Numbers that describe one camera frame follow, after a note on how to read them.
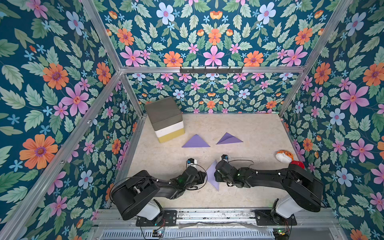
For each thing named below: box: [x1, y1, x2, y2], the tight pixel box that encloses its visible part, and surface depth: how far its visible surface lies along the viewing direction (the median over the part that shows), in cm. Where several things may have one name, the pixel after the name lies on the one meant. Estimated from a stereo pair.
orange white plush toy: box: [275, 150, 294, 164], surface depth 92 cm
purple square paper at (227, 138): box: [215, 132, 244, 145], surface depth 106 cm
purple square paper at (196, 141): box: [181, 134, 211, 148], surface depth 103 cm
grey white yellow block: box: [145, 96, 186, 144], surface depth 98 cm
